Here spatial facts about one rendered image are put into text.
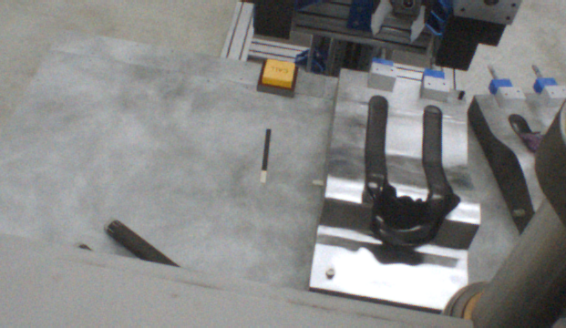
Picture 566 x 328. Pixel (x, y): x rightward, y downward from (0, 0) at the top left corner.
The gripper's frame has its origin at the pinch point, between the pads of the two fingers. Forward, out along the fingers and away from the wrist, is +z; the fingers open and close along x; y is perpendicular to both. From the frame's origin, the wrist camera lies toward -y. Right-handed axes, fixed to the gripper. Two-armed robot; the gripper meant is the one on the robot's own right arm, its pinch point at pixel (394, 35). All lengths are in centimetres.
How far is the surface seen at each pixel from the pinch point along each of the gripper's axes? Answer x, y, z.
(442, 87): -12.0, -1.5, 9.2
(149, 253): 35, -47, 15
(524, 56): -76, 135, 101
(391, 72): -1.5, -0.5, 8.5
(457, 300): -2, -73, -28
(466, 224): -15.4, -35.3, 8.0
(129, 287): 22, -87, -46
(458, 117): -16.0, -6.1, 11.8
